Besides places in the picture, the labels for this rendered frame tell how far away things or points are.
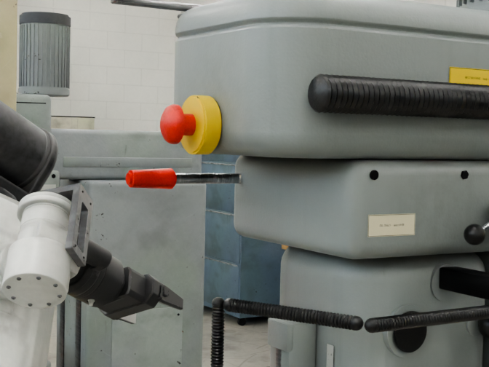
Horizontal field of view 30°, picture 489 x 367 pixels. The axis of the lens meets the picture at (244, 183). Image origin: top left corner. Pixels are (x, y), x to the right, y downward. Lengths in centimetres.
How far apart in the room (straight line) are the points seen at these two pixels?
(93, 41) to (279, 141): 975
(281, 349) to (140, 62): 984
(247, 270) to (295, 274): 736
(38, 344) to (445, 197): 47
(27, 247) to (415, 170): 40
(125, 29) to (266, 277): 369
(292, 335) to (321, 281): 7
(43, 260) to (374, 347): 35
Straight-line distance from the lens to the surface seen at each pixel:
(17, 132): 117
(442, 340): 102
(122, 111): 1067
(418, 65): 93
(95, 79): 1055
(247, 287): 842
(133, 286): 152
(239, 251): 835
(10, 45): 266
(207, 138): 91
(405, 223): 93
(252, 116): 87
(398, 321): 86
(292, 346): 100
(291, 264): 105
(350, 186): 90
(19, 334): 103
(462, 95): 92
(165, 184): 102
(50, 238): 97
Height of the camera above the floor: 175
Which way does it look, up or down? 3 degrees down
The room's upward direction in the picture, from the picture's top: 1 degrees clockwise
